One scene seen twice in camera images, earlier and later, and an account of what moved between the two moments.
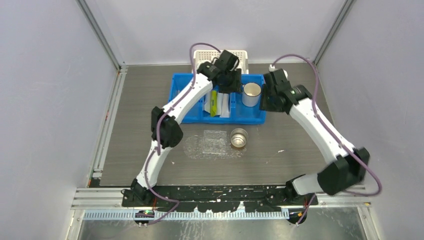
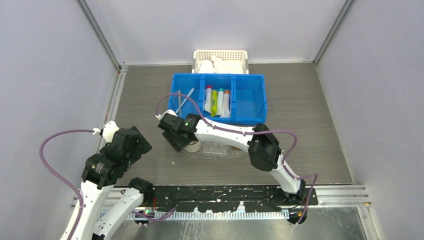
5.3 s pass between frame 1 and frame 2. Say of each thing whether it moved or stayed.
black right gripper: moved
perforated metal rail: stayed
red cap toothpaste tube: stayed
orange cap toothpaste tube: stayed
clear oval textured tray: stayed
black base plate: stayed
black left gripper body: moved
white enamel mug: moved
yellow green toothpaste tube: stayed
